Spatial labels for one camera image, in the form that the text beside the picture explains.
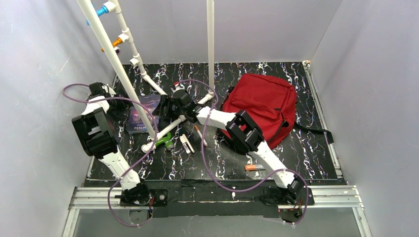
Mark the dark purple book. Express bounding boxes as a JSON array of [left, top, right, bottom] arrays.
[[126, 94, 161, 133]]

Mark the red student backpack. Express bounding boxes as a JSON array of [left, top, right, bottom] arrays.
[[219, 74, 334, 149]]

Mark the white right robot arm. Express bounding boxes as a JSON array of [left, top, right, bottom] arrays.
[[153, 89, 304, 204]]

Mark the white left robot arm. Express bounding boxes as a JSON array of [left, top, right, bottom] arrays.
[[72, 82, 151, 205]]

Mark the orange tipped white pen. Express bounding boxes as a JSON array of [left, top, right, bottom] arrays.
[[194, 125, 208, 147]]

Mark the green pipe clamp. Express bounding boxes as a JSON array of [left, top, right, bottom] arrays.
[[155, 132, 174, 151]]

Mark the orange pipe fitting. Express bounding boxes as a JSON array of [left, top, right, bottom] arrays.
[[112, 37, 124, 48]]

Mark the orange capped grey marker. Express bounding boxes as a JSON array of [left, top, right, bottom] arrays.
[[245, 164, 265, 172]]

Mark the blue pipe fitting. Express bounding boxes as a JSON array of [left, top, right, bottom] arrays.
[[96, 2, 114, 17]]

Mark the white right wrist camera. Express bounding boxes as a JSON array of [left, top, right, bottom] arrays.
[[171, 81, 184, 93]]

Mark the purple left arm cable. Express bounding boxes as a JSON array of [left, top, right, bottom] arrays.
[[62, 83, 159, 228]]

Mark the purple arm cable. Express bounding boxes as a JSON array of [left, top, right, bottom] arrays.
[[62, 83, 159, 228], [175, 79, 310, 226]]

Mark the white PVC pipe frame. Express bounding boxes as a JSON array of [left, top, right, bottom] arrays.
[[76, 0, 216, 154]]

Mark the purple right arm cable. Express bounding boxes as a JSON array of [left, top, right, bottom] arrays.
[[175, 79, 310, 226]]

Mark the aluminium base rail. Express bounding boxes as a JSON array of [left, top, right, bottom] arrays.
[[62, 59, 364, 237]]

